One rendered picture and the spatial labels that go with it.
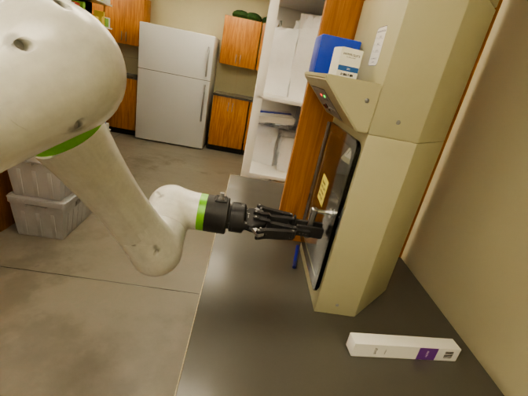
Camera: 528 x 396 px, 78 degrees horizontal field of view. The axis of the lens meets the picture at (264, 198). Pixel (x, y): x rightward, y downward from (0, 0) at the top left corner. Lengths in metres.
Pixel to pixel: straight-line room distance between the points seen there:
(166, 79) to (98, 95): 5.41
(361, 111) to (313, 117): 0.38
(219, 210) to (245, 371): 0.34
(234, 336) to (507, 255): 0.69
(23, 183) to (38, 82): 2.57
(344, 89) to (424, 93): 0.16
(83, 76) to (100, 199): 0.30
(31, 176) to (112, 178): 2.26
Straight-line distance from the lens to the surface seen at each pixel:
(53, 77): 0.33
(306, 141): 1.08
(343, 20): 1.08
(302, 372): 0.77
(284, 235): 0.79
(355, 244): 0.82
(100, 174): 0.57
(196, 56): 5.64
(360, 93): 0.71
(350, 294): 0.90
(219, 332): 0.79
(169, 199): 0.78
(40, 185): 2.83
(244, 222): 0.79
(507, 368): 1.02
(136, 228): 0.64
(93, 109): 0.35
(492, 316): 1.04
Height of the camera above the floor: 1.50
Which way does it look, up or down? 21 degrees down
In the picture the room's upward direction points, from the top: 11 degrees clockwise
